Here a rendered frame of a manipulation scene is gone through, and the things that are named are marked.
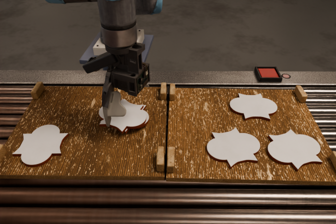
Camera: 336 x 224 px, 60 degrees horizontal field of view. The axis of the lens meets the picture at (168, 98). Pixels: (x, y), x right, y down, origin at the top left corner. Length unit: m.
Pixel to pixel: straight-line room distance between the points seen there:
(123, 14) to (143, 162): 0.34
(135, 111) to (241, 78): 0.42
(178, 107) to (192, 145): 0.15
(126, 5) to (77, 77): 0.52
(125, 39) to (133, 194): 0.34
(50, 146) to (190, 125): 0.36
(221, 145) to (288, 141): 0.17
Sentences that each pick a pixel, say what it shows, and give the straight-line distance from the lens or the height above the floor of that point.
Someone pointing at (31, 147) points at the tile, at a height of 0.95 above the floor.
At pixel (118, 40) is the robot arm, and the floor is 1.21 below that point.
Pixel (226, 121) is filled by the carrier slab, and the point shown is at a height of 0.94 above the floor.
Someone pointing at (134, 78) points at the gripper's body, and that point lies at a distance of 0.65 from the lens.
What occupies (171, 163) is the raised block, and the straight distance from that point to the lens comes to 0.67.
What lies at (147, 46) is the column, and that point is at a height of 0.87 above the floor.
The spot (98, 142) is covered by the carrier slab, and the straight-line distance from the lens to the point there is 0.77.
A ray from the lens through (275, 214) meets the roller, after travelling 0.69.
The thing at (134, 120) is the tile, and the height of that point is 0.97.
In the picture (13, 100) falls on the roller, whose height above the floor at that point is 0.91.
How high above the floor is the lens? 1.48
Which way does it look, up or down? 38 degrees down
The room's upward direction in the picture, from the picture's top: straight up
